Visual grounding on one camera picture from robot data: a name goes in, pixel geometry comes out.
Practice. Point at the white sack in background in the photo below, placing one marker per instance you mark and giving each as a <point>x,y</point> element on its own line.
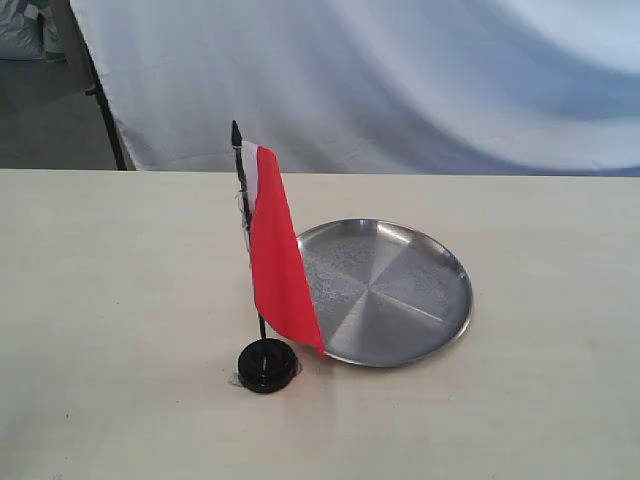
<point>28,32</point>

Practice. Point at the white backdrop cloth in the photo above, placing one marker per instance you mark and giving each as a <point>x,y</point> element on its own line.
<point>450,87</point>

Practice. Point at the round steel plate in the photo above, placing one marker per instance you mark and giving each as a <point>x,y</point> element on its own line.
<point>385,295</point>

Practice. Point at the black round flag base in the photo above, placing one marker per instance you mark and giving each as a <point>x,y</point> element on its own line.
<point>267,365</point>

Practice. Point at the red white flag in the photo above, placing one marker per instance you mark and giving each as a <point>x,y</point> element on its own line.
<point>282,292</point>

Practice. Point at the black backdrop stand pole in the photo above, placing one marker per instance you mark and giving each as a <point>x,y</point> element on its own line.
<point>97,91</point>

